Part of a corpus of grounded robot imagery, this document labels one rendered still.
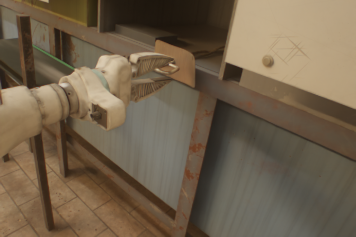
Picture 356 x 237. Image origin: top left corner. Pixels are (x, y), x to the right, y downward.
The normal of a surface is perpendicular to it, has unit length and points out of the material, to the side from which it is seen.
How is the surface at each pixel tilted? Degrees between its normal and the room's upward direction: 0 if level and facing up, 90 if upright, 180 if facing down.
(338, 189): 90
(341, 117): 90
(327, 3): 90
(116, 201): 0
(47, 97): 42
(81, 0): 90
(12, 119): 78
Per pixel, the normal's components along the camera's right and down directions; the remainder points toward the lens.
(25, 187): 0.14, -0.89
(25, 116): 0.87, -0.07
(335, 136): -0.63, 0.26
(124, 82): 0.80, 0.36
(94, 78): 0.51, -0.57
